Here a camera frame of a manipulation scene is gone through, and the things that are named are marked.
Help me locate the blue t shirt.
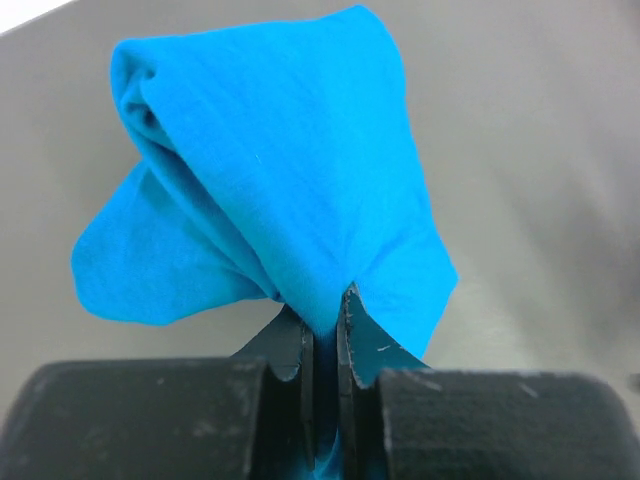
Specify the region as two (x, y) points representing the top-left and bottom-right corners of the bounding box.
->
(71, 6), (457, 479)

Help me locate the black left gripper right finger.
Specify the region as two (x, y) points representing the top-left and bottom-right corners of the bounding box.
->
(337, 287), (639, 479)

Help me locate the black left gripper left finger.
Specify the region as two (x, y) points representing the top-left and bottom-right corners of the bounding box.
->
(1, 308), (315, 479)

